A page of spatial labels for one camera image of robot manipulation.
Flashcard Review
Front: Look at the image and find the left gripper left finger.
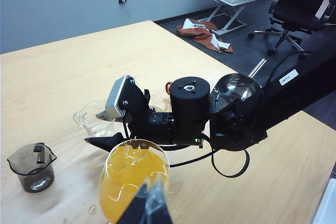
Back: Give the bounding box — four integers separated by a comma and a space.
119, 183, 149, 224

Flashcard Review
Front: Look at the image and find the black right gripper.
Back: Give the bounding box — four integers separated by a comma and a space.
83, 83, 175, 153

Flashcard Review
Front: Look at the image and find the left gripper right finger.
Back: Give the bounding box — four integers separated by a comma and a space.
150, 189, 174, 224

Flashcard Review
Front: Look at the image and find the clear measuring cup orange juice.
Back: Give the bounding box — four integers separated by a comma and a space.
73, 100, 124, 138

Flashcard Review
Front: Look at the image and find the smoked grey measuring cup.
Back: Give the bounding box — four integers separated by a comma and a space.
7, 142, 57, 194

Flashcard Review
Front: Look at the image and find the clear stemmed wine glass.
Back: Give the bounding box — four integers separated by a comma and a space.
98, 138, 171, 224

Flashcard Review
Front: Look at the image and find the brown cloth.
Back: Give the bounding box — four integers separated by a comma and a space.
176, 18, 234, 55

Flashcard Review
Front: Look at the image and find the white paper piece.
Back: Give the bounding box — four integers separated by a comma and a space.
182, 18, 208, 29
209, 34, 232, 51

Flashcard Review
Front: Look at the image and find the silver metal tube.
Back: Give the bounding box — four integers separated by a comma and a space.
248, 58, 268, 78

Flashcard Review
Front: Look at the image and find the white plastic panel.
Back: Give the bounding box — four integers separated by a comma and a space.
312, 161, 336, 224

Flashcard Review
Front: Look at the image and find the white label sticker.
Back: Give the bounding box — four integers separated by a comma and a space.
279, 68, 300, 86

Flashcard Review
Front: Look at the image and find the thin black cable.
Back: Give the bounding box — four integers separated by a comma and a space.
121, 113, 132, 141

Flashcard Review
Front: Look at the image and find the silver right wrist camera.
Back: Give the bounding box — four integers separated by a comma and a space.
104, 74, 136, 120

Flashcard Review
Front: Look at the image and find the looped black cable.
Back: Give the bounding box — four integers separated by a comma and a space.
170, 134, 250, 178

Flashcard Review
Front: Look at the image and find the white power cord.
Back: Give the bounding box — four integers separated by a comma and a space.
121, 0, 131, 23

